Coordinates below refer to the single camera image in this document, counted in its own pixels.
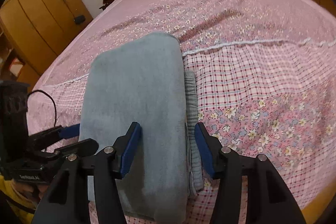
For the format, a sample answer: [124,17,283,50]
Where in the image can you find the black bag on wardrobe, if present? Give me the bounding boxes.
[74,15,86,25]

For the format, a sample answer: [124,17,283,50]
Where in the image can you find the black cable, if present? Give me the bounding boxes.
[26,89,58,128]

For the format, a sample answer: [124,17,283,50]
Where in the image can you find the grey fleece pants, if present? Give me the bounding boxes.
[80,32,203,223]

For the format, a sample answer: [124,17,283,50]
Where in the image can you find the orange wooden wardrobe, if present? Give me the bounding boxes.
[1,0,93,89]

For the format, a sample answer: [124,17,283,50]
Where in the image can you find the pink floral bed sheet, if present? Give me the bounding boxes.
[27,0,335,212]

